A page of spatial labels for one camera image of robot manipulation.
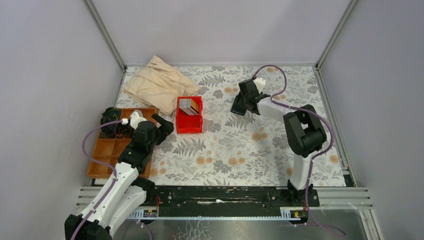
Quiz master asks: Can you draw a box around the stack of credit cards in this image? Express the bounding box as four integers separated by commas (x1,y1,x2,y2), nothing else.
178,98,200,116

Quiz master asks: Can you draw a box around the black leather card holder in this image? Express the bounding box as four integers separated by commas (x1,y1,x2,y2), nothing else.
230,99,247,116

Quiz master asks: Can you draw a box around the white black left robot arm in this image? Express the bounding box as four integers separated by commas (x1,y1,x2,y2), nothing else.
64,110,175,240

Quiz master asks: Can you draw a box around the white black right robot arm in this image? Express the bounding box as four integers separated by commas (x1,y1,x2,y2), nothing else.
231,77,327,206

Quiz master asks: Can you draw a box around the red plastic bin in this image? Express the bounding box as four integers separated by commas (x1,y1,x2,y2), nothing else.
175,96,203,134

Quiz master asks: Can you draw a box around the dark floral rolled cloth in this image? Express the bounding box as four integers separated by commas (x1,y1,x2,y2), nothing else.
99,117,116,139

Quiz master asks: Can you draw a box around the wooden compartment tray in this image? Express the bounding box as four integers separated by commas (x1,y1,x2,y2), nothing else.
86,107,158,179

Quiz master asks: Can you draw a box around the dark green rolled cloth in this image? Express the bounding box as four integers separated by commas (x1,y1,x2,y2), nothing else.
100,107,122,124

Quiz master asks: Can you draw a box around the beige folded cloth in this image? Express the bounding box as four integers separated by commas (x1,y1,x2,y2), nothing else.
123,55,200,116

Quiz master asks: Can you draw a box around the floral patterned table mat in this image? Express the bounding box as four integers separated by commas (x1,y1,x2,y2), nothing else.
149,66,326,186

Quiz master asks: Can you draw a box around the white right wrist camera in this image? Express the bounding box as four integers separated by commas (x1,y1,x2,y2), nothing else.
253,77,266,93

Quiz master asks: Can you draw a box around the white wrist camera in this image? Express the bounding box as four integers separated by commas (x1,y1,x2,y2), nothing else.
121,110,147,130
253,77,266,93

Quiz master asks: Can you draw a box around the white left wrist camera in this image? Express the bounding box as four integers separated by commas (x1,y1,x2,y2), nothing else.
121,110,147,130

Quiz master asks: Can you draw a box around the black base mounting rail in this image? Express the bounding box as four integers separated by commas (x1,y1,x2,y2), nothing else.
139,185,320,218

